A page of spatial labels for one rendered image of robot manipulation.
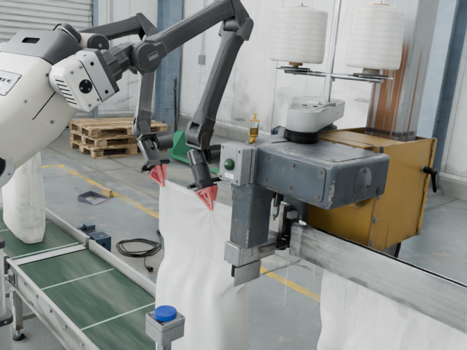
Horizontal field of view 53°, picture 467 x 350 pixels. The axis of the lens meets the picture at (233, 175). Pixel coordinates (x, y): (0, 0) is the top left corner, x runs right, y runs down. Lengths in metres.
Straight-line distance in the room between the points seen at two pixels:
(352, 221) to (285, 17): 0.61
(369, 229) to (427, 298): 0.27
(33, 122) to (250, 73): 7.19
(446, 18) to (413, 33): 4.60
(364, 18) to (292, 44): 0.23
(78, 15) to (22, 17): 0.96
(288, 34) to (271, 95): 6.66
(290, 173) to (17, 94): 0.74
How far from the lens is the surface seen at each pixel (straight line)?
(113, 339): 2.07
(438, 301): 1.12
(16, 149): 1.42
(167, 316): 1.31
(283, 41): 1.41
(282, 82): 7.89
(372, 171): 1.11
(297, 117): 1.18
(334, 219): 1.36
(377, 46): 1.26
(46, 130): 1.38
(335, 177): 0.99
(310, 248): 1.27
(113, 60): 1.27
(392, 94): 1.47
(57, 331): 2.32
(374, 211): 1.32
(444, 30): 6.04
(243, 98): 8.52
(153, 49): 1.32
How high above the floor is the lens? 1.54
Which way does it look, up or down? 15 degrees down
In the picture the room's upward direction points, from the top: 4 degrees clockwise
